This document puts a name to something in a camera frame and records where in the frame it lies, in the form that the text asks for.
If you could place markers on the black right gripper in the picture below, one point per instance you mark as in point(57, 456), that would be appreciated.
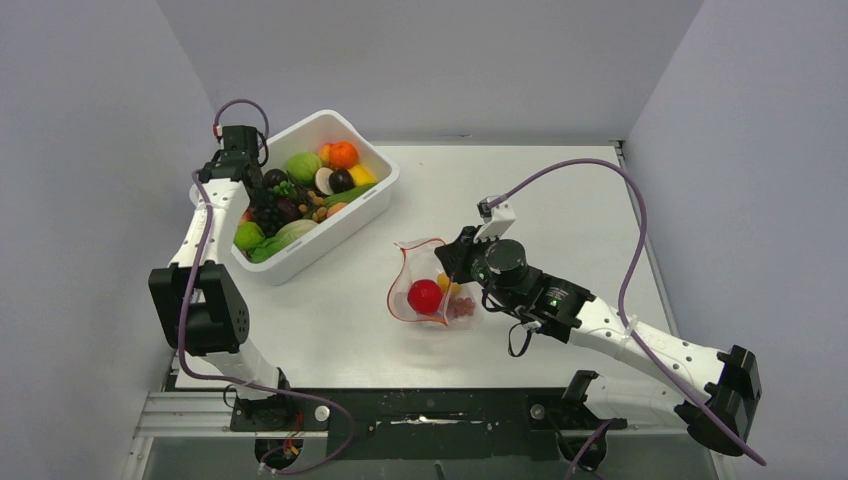
point(457, 255)

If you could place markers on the yellow orange fruit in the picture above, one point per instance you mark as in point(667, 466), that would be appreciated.
point(447, 286)

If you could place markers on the clear zip top bag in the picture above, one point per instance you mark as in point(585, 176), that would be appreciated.
point(419, 262)

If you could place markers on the red grape bunch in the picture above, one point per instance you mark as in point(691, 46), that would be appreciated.
point(461, 307)

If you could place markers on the red apple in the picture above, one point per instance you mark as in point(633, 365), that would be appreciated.
point(424, 296)

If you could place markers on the tan longan fruit bunch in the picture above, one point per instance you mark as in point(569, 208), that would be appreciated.
point(313, 206)

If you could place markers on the dark grape bunch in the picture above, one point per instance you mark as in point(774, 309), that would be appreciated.
point(276, 207)

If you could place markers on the lime green fruit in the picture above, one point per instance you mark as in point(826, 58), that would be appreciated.
point(248, 236)

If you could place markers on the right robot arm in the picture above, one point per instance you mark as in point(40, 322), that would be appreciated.
point(714, 394)

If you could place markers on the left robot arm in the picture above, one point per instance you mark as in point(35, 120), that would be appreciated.
point(204, 316)

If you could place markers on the white plastic food bin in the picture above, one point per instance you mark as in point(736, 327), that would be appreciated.
point(371, 199)

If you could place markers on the green cucumber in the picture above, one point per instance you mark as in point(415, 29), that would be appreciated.
point(348, 196)

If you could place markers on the yellow lemon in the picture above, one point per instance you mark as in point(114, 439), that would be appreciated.
point(361, 176)

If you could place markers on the peach fruit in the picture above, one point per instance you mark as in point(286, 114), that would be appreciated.
point(334, 209)

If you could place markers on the dark purple plum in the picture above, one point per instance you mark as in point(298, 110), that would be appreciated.
point(341, 181)

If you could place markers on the orange tangerine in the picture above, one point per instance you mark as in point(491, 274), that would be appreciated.
point(343, 155)

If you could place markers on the white mushroom slice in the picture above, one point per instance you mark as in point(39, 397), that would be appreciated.
point(322, 181)

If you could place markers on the black mounting plate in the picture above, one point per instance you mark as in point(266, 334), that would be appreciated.
point(423, 424)

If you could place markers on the green cabbage ball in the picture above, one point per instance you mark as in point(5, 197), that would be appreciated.
point(302, 167)

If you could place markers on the dark purple mangosteen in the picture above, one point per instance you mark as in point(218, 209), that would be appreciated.
point(274, 177)

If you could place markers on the green lettuce leaf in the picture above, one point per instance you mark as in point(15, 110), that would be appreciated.
point(286, 236)

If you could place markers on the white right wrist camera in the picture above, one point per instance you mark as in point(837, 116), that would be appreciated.
point(497, 218)

